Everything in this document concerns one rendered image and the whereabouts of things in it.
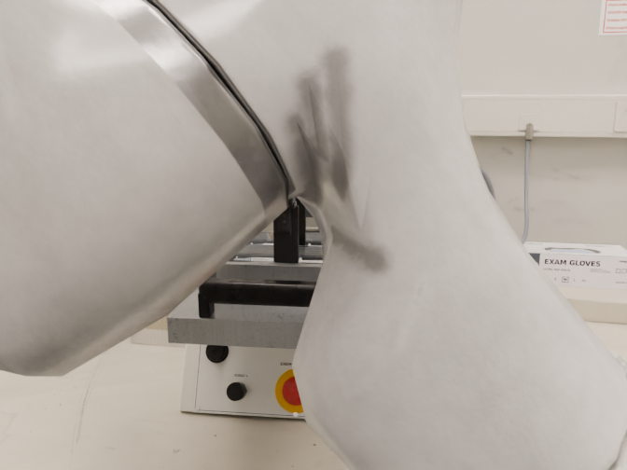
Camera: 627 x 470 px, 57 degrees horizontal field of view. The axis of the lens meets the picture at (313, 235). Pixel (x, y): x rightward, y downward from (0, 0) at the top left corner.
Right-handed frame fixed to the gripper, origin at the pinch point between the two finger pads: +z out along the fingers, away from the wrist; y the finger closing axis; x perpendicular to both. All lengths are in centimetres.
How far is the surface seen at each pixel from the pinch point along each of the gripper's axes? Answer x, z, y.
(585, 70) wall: 59, -24, -80
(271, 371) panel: -3.6, 21.9, -5.4
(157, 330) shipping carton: -29.0, 24.9, -25.7
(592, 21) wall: 59, -35, -79
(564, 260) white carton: 51, 17, -57
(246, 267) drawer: -3.7, 2.5, 8.2
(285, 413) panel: -1.4, 27.0, -3.0
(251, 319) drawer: -1.8, 6.2, 14.8
